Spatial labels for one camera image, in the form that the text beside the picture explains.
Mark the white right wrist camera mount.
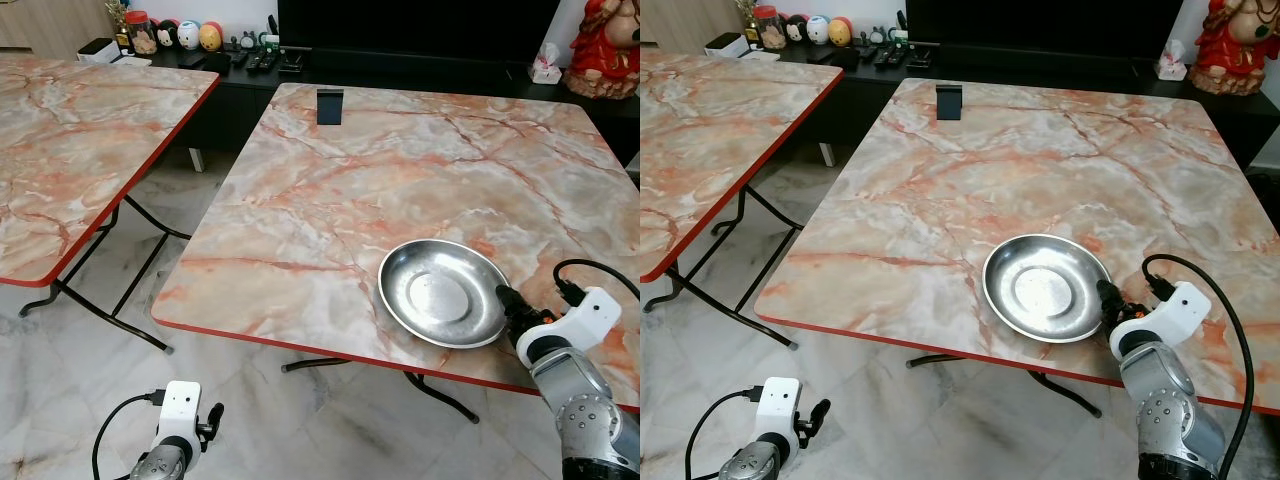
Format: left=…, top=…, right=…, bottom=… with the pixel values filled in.
left=1110, top=281, right=1213, bottom=361
left=516, top=287, right=623, bottom=366

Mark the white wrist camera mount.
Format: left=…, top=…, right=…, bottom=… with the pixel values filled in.
left=756, top=377, right=802, bottom=447
left=1110, top=281, right=1213, bottom=361
left=516, top=287, right=623, bottom=366
left=159, top=381, right=205, bottom=447

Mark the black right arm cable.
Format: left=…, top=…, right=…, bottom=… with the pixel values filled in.
left=553, top=259, right=641, bottom=303
left=1143, top=254, right=1257, bottom=480

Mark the light wooden cabinet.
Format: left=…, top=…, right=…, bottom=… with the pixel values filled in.
left=640, top=0, right=746, bottom=51
left=0, top=0, right=116, bottom=59

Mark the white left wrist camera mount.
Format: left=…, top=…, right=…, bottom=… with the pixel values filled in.
left=159, top=381, right=205, bottom=447
left=756, top=377, right=802, bottom=447

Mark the black television screen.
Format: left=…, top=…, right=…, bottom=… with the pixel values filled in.
left=905, top=0, right=1185, bottom=51
left=277, top=0, right=561, bottom=57

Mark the red and gold figurine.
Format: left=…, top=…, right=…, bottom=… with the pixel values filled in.
left=1188, top=0, right=1280, bottom=96
left=563, top=0, right=641, bottom=100

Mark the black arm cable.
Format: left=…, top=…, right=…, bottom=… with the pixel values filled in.
left=1143, top=254, right=1257, bottom=480
left=553, top=259, right=641, bottom=303
left=685, top=389, right=762, bottom=480
left=92, top=392, right=167, bottom=480

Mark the round stainless steel plate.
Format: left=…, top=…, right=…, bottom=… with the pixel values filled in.
left=378, top=239, right=511, bottom=350
left=982, top=234, right=1113, bottom=344

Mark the black TV console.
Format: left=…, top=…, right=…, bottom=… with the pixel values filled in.
left=770, top=40, right=1280, bottom=171
left=128, top=45, right=641, bottom=169

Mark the red-lidded clear snack jar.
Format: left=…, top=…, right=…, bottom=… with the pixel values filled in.
left=752, top=5, right=787, bottom=51
left=125, top=10, right=159, bottom=56

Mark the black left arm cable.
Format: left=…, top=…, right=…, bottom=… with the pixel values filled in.
left=685, top=389, right=762, bottom=480
left=92, top=392, right=167, bottom=480

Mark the marble-pattern square folding table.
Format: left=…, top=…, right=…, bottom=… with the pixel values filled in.
left=753, top=77, right=1280, bottom=419
left=150, top=82, right=641, bottom=423

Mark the white box with black top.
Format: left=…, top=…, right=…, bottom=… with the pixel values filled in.
left=77, top=37, right=122, bottom=65
left=704, top=32, right=750, bottom=59

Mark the marble-pattern red-edged folding table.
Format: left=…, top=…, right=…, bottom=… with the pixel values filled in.
left=0, top=52, right=221, bottom=353
left=640, top=47, right=846, bottom=351

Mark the white and pink tissue pack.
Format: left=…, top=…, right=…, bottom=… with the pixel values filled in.
left=530, top=42, right=565, bottom=85
left=1157, top=38, right=1189, bottom=81

